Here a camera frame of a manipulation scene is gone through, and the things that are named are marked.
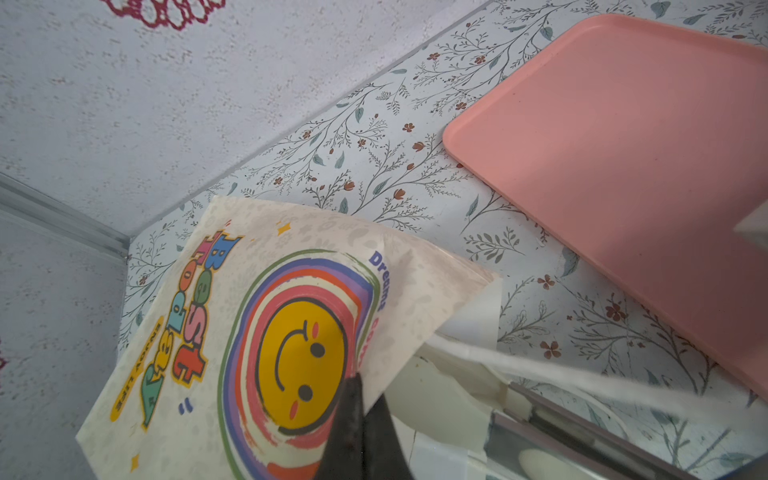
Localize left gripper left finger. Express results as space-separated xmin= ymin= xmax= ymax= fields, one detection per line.
xmin=314 ymin=374 xmax=364 ymax=480

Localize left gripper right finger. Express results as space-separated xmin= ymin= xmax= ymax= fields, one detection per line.
xmin=362 ymin=395 xmax=414 ymax=480

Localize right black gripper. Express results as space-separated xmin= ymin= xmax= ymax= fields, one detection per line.
xmin=733 ymin=201 xmax=768 ymax=251

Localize white paper bag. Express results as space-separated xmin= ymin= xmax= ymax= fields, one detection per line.
xmin=75 ymin=195 xmax=768 ymax=480

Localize metal tongs white tips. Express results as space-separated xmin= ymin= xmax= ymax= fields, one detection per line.
xmin=383 ymin=353 xmax=768 ymax=480

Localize pink plastic tray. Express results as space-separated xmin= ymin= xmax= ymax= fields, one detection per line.
xmin=443 ymin=15 xmax=767 ymax=396

